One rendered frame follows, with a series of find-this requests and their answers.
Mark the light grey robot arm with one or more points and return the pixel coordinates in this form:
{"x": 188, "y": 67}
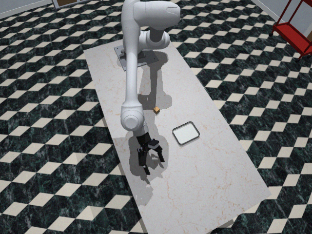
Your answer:
{"x": 158, "y": 15}

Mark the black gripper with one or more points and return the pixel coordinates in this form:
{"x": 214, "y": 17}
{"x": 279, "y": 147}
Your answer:
{"x": 142, "y": 152}

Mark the brown cube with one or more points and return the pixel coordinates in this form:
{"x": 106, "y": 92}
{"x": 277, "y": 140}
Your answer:
{"x": 156, "y": 109}

